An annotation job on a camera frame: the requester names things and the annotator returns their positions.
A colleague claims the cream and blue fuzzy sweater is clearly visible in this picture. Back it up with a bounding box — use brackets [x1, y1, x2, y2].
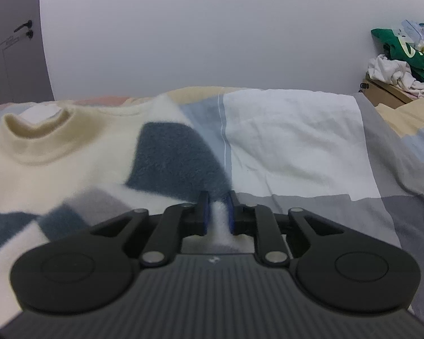
[0, 94, 256, 329]

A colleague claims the brown cardboard box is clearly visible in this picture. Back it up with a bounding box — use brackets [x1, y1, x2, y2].
[362, 72, 416, 110]

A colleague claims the light patterned cloth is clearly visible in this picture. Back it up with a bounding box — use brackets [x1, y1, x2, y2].
[396, 19, 424, 49]

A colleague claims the grey door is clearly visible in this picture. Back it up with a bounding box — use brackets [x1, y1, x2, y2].
[0, 0, 56, 108]

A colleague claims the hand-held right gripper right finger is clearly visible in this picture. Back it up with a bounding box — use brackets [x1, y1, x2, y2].
[225, 191, 345, 266]

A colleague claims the patchwork bedsheet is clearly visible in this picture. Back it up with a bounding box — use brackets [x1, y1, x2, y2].
[0, 85, 424, 325]

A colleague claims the white crumpled garment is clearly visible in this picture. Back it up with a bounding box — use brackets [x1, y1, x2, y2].
[367, 54, 424, 99]

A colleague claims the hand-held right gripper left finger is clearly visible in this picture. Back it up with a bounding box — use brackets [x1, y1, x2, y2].
[90, 191, 211, 268]

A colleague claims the green printed garment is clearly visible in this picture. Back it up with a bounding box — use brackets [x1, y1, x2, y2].
[371, 27, 424, 86]

